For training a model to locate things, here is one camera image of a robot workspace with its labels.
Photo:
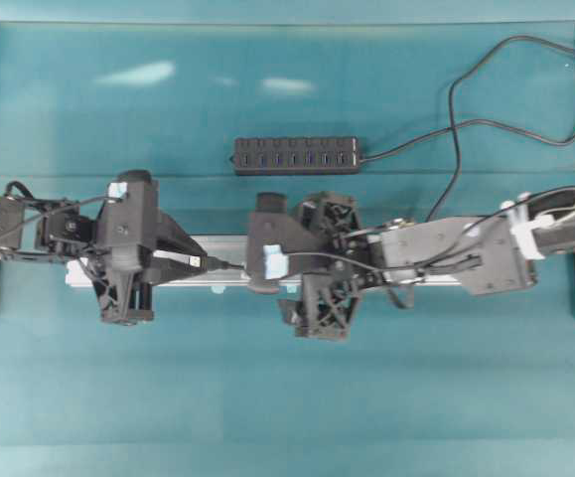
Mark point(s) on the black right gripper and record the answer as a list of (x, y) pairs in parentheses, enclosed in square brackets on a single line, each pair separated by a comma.
[(333, 274)]

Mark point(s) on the black USB hub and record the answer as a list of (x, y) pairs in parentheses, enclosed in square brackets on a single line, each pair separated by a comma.
[(326, 155)]

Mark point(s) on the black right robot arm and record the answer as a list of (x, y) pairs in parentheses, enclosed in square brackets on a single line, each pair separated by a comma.
[(485, 254)]

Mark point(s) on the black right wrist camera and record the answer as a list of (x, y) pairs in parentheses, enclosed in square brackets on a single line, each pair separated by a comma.
[(272, 236)]

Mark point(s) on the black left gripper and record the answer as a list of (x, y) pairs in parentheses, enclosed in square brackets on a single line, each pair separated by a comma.
[(124, 273)]

